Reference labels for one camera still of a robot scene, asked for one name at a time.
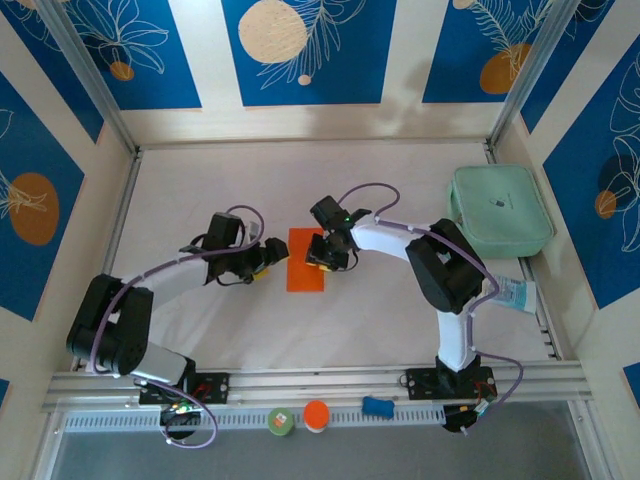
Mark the white blue toothpaste tube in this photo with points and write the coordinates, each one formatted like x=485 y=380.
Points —
x=517 y=295

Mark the aluminium frame post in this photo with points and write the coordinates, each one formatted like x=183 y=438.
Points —
x=88 y=70
x=533 y=70

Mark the wide aluminium mounting rail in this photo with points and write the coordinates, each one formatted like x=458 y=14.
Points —
x=320 y=385

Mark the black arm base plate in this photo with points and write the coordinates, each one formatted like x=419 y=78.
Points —
x=420 y=382
x=215 y=387

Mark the aluminium table edge rail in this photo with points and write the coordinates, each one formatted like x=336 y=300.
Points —
x=300 y=144
x=545 y=335
x=110 y=250

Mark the blue bone-shaped toy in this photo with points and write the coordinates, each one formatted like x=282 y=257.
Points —
x=378 y=406

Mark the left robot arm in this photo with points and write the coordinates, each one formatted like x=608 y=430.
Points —
x=125 y=310

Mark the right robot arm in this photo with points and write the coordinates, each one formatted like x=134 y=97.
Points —
x=440 y=270

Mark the orange lid white jar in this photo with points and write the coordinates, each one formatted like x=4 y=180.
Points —
x=316 y=415

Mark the black controller module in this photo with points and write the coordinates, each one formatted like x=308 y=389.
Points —
x=457 y=420

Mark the grey metal sheet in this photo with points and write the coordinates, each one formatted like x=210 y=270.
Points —
x=350 y=460

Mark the green round can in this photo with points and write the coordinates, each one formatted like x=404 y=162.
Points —
x=281 y=422

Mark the mint green zip pouch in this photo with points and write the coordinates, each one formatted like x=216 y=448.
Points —
x=500 y=210

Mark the blue floral wall panel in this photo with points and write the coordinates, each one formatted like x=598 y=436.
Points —
x=565 y=75
x=25 y=275
x=165 y=60
x=450 y=50
x=590 y=250
x=50 y=75
x=350 y=60

